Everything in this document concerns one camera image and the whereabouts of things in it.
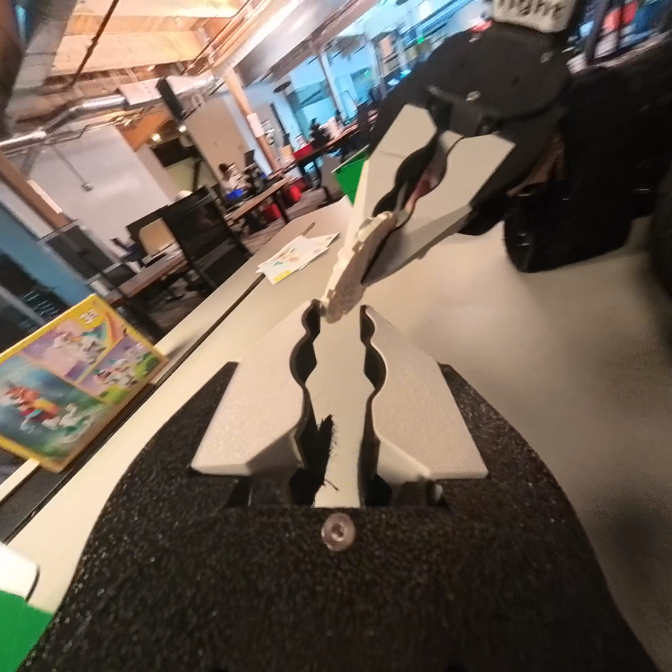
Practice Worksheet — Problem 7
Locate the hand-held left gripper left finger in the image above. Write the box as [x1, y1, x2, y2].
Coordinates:
[191, 299, 322, 477]

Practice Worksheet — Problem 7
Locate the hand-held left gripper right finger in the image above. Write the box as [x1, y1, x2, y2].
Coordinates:
[358, 304, 490, 483]

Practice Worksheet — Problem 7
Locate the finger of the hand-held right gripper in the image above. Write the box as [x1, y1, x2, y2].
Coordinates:
[349, 104, 439, 221]
[362, 130, 516, 287]

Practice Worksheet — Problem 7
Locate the white lego piece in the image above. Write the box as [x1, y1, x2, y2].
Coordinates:
[320, 210, 407, 323]

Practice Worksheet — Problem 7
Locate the yellow lego box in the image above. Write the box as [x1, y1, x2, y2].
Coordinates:
[0, 294, 169, 473]

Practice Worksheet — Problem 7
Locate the red stool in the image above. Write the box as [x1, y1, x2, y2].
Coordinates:
[261, 181, 303, 222]

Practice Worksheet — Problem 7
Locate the white instruction booklet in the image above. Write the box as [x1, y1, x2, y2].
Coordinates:
[256, 232, 340, 285]

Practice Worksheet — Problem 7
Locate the dark wooden table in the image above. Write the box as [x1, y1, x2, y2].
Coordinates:
[102, 251, 211, 321]

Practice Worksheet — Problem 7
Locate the black mesh chair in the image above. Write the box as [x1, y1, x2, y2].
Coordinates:
[126, 186, 252, 296]

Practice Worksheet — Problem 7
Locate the silver ceiling duct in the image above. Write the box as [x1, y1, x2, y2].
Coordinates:
[0, 92, 129, 155]

